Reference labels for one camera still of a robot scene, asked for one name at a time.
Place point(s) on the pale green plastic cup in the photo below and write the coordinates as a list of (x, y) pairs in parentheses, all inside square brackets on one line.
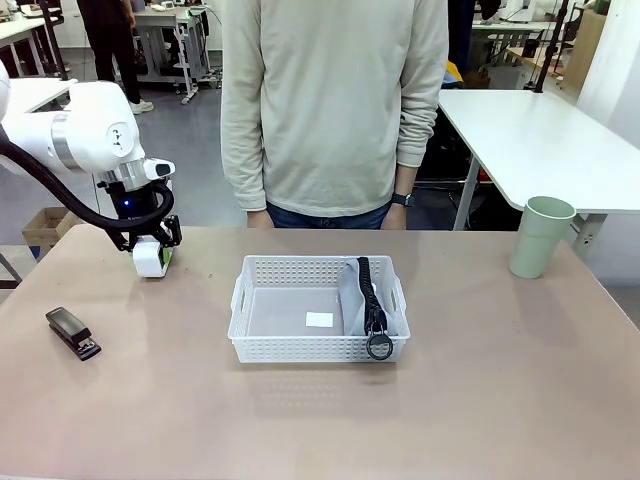
[(537, 240)]

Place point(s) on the black vertical stand pole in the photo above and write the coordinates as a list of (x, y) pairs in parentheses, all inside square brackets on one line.
[(550, 45)]

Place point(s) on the person's right hand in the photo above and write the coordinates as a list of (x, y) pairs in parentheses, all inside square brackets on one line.
[(260, 220)]

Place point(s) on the person's right forearm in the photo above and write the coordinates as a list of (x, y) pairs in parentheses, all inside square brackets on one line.
[(242, 165)]

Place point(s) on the white paper label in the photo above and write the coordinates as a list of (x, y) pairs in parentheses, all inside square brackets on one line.
[(320, 320)]

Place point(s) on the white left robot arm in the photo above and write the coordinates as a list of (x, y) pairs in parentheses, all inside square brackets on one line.
[(85, 135)]

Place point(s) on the person in beige sweater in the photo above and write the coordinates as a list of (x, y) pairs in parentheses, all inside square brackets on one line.
[(330, 100)]

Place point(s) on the white-framed background workbench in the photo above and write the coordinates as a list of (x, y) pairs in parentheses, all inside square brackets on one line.
[(172, 45)]

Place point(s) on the large white side table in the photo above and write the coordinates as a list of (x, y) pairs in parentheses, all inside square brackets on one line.
[(540, 145)]

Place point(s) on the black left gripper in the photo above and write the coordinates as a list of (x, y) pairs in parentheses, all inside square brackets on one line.
[(132, 205)]

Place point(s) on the background person in black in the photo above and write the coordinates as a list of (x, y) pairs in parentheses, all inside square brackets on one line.
[(112, 45)]

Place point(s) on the white perforated plastic basket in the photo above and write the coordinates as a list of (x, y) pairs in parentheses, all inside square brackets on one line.
[(280, 347)]

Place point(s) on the black pole with clamp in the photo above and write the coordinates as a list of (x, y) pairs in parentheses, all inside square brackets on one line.
[(55, 40)]

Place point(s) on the small white rectangular box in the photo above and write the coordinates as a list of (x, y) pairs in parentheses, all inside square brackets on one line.
[(148, 259)]

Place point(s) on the black stapler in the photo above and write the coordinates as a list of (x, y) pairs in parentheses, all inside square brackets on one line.
[(72, 334)]

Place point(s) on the light wooden cabinet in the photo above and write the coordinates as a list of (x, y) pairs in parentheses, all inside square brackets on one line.
[(587, 45)]

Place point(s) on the white desk with round corner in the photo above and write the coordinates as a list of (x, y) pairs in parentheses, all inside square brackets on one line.
[(42, 92)]

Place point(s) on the person's left hand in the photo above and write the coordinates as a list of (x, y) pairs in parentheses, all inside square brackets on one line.
[(394, 217)]

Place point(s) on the person's left forearm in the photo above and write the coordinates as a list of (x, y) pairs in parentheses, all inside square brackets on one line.
[(406, 180)]

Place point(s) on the black wrist watch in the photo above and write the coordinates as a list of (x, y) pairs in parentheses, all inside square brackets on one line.
[(402, 200)]

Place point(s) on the grey pouch with black zipper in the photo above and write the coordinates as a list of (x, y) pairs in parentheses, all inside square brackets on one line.
[(356, 305)]

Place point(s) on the brown cardboard box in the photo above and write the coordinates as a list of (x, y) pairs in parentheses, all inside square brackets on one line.
[(50, 225)]

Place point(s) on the black metal frame strut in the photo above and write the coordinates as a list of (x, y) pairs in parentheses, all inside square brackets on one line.
[(10, 272)]

